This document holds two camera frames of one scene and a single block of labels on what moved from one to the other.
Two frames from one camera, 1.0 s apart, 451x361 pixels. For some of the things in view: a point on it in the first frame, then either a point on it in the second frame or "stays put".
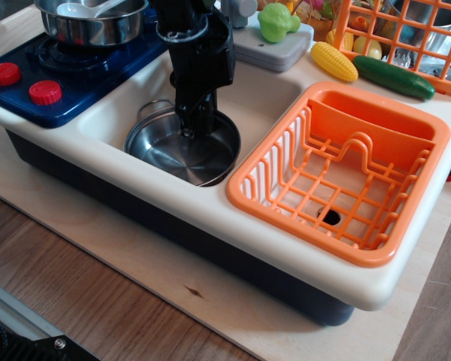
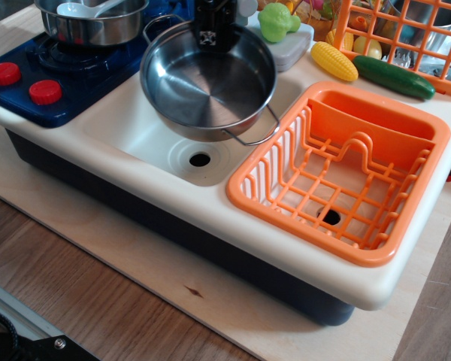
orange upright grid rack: [425, 37] stays put
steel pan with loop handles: [156, 141] -> [198, 95]
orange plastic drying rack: [346, 171] stays put
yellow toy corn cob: [335, 60] stays put
